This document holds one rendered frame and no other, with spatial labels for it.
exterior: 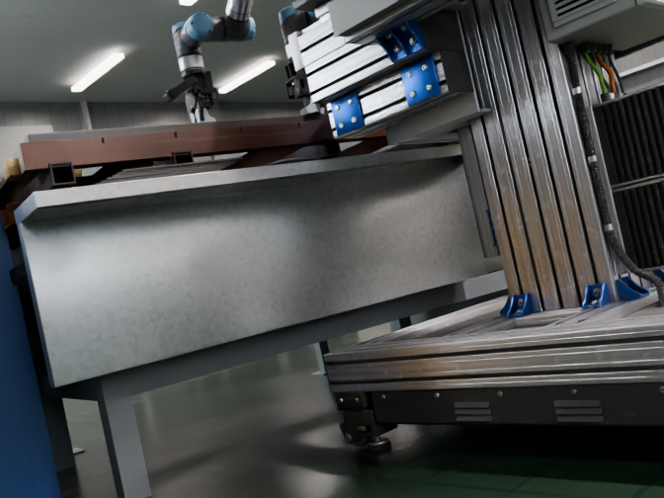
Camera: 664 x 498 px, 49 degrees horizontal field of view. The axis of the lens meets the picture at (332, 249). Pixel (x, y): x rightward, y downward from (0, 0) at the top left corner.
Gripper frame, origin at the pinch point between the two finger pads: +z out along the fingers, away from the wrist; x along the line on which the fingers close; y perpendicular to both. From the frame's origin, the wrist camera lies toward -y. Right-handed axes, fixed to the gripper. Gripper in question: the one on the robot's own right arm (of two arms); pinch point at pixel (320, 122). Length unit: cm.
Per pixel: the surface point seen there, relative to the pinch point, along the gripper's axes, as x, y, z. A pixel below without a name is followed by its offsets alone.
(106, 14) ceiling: -512, -140, -254
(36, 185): 2, 86, 10
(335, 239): 20.3, 18.4, 37.1
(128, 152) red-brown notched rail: 16, 68, 8
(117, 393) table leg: 11, 80, 61
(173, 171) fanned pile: 29, 63, 16
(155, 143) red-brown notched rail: 16, 61, 6
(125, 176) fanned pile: 29, 74, 16
